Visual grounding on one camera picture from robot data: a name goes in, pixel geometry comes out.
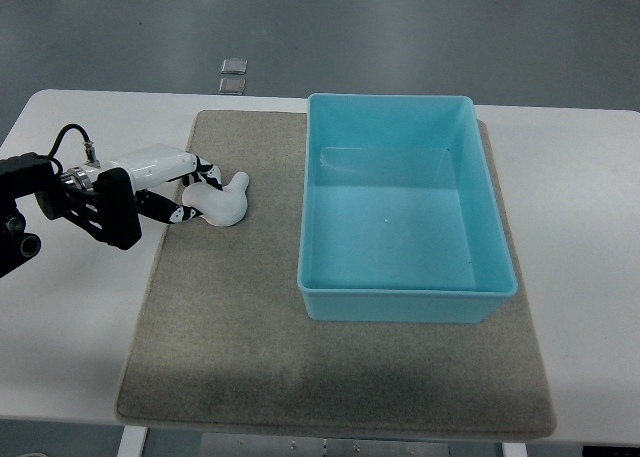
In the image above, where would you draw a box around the white rabbit toy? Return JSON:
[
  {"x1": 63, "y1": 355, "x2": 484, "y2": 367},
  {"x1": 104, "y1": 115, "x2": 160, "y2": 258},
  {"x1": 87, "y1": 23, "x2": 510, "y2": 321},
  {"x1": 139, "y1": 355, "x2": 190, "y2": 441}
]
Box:
[{"x1": 181, "y1": 171, "x2": 249, "y2": 227}]

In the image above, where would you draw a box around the upper floor socket plate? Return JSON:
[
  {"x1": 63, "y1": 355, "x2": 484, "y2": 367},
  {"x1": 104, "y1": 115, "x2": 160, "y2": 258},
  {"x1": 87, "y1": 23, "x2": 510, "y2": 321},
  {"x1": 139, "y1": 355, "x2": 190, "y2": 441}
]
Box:
[{"x1": 221, "y1": 57, "x2": 248, "y2": 75}]

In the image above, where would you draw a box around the metal table frame bar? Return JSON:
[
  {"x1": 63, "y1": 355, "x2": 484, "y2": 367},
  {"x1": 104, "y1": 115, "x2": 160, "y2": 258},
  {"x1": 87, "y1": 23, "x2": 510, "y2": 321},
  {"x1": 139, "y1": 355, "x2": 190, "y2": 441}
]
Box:
[{"x1": 199, "y1": 433, "x2": 450, "y2": 457}]

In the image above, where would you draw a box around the floor socket plate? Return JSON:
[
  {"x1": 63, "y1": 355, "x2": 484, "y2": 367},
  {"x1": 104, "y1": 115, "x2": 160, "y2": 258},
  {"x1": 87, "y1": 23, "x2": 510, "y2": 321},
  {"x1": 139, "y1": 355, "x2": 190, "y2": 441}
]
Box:
[
  {"x1": 221, "y1": 57, "x2": 248, "y2": 75},
  {"x1": 218, "y1": 77, "x2": 246, "y2": 95}
]

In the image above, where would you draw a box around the black white robot index finger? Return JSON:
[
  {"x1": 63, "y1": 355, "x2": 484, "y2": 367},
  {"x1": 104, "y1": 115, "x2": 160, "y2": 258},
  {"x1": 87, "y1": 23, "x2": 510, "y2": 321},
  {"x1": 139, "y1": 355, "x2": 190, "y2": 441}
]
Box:
[{"x1": 192, "y1": 156, "x2": 222, "y2": 181}]

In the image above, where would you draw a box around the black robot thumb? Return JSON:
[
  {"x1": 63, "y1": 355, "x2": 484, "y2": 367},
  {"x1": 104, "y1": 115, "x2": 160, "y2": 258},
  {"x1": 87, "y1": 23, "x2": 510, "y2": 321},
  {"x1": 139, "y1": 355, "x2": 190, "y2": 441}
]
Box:
[{"x1": 135, "y1": 190, "x2": 202, "y2": 224}]

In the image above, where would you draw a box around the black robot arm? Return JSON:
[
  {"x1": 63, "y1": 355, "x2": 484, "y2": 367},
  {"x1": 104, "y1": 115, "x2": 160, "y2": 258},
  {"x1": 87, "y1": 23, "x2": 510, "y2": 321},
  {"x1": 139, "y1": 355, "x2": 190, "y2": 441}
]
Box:
[{"x1": 1, "y1": 144, "x2": 223, "y2": 276}]

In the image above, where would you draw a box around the black white robot middle finger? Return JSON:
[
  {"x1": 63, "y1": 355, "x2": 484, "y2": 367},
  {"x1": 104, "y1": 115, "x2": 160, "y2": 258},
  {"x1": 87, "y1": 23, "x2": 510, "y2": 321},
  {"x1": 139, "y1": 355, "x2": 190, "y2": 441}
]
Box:
[{"x1": 180, "y1": 169, "x2": 223, "y2": 191}]

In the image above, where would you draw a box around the grey felt mat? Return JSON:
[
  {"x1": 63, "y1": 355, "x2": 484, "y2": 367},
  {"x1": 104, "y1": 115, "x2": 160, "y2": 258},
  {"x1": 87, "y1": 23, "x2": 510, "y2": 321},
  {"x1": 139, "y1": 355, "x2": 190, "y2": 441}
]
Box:
[{"x1": 115, "y1": 110, "x2": 556, "y2": 441}]

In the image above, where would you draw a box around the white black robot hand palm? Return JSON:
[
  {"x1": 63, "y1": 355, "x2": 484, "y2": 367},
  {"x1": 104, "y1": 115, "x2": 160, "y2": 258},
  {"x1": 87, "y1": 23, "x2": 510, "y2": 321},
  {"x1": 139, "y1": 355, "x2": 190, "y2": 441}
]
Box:
[{"x1": 105, "y1": 144, "x2": 197, "y2": 191}]

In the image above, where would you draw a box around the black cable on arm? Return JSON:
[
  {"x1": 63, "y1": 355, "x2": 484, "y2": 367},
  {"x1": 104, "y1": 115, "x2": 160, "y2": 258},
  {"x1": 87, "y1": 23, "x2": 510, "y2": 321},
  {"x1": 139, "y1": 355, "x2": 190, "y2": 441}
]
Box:
[{"x1": 47, "y1": 123, "x2": 101, "y2": 171}]

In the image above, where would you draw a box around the lower floor socket plate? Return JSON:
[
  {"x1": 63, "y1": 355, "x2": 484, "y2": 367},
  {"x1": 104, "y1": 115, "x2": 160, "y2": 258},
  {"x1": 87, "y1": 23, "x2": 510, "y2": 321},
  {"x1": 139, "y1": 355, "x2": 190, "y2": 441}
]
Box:
[{"x1": 218, "y1": 77, "x2": 246, "y2": 95}]

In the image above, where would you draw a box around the blue plastic box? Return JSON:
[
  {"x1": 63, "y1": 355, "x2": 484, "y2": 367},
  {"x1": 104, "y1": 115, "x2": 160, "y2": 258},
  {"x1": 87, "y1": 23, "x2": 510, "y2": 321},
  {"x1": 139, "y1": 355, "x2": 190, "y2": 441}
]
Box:
[{"x1": 297, "y1": 93, "x2": 519, "y2": 323}]

